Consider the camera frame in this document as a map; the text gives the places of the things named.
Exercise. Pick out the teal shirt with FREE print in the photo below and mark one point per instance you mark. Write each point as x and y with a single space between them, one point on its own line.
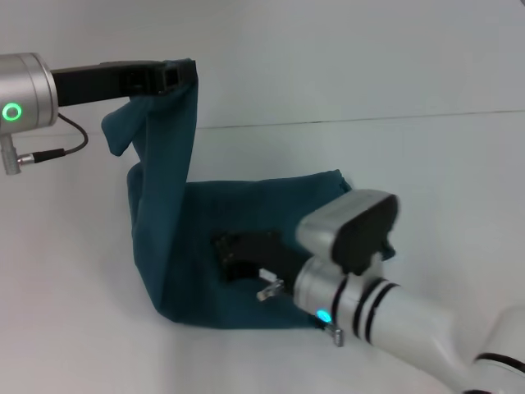
229 205

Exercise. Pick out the right wrist camera housing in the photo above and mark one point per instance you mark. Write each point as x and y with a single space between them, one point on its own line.
348 230

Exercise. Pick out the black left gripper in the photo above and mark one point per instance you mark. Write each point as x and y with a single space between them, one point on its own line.
94 84

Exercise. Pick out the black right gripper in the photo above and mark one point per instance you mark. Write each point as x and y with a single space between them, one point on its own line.
270 254

